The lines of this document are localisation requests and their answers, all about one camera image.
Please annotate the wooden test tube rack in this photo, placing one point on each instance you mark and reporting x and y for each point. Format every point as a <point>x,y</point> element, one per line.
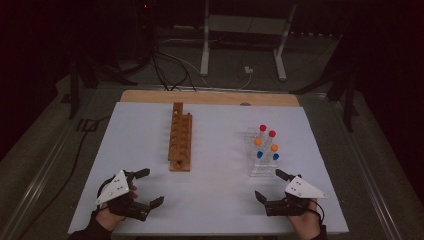
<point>180,143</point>

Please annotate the black stand legs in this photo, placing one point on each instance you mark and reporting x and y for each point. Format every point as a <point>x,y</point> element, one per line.
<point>349,103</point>
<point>74,96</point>

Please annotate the metal floor rail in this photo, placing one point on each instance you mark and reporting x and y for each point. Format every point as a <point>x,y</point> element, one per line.
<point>36,186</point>
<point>368,173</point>

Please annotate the white table mat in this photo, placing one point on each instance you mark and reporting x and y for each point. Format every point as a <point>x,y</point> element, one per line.
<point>216,200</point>

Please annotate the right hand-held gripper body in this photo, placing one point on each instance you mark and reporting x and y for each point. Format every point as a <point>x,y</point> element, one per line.
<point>305,189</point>

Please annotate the orange cap test tube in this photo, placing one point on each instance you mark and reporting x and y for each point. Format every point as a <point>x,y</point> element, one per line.
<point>274,147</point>
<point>258,141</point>

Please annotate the blue cap test tube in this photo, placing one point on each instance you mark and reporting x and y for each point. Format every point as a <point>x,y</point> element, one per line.
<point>259,154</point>
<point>276,156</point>

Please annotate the clear plastic test tube rack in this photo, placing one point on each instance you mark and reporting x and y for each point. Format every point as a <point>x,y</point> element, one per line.
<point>263,168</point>

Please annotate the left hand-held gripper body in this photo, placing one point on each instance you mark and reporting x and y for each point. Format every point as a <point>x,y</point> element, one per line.
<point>115,188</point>

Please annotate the person's right hand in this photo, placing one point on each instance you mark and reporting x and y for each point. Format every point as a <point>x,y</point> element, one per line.
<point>306,226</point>

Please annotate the grey metal stand frame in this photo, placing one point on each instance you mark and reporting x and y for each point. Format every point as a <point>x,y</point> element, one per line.
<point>205,50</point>

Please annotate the white plug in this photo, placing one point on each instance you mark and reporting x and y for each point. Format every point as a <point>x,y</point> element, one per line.
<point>248,69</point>

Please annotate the person's left hand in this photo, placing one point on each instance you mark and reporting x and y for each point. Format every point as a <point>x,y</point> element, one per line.
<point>108,218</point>

